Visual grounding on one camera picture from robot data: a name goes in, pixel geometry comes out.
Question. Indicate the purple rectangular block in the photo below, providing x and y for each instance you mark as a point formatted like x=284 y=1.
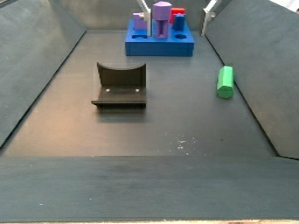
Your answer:
x=140 y=23

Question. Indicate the black curved holder stand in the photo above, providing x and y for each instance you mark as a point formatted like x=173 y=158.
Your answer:
x=122 y=86

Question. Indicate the dark blue star block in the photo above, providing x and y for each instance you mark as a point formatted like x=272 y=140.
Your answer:
x=178 y=23

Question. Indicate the tall purple pentagon block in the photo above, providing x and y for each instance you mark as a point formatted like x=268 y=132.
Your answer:
x=162 y=15

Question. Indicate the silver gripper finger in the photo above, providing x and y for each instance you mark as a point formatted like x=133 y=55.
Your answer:
x=209 y=14
x=148 y=16

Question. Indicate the blue shape sorter base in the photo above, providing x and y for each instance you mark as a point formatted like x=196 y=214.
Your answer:
x=177 y=45

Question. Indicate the red rounded block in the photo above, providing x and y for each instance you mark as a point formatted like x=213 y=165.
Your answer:
x=177 y=10

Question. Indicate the green hexagon block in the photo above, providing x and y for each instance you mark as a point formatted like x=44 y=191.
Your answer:
x=226 y=82

